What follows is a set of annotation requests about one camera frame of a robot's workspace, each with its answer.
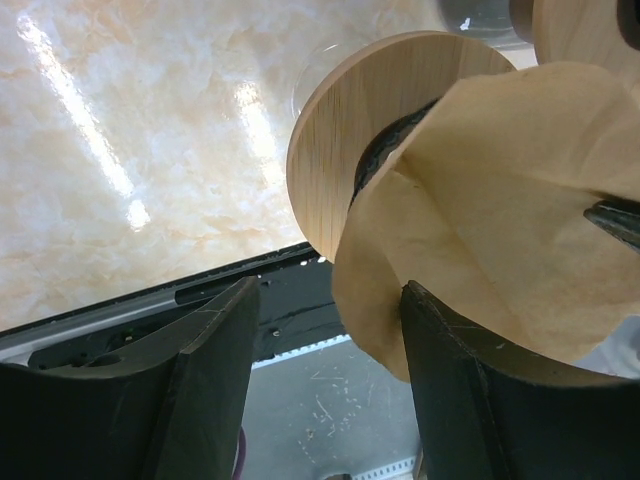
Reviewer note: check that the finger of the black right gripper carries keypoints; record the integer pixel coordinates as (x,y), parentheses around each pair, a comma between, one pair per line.
(619,218)

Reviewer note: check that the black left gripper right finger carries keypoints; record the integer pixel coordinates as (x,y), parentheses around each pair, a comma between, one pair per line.
(488,408)

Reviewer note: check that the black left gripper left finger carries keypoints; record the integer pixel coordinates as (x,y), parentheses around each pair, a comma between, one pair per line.
(168,406)

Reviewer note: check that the blue glass dripper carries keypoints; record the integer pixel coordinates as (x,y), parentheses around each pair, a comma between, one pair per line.
(387,140)

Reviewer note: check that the wooden ring stand front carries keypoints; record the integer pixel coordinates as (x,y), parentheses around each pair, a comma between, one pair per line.
(372,88)

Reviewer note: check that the wooden dripper ring stand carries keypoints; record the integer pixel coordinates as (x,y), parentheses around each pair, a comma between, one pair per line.
(599,32)

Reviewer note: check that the clear glass beaker wooden collar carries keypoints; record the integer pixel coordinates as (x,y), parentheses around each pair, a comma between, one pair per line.
(320,63)

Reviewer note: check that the smoked glass carafe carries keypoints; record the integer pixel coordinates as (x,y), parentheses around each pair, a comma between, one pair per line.
(486,20)

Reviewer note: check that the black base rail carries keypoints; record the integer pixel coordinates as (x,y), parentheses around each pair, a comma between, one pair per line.
(296,309)

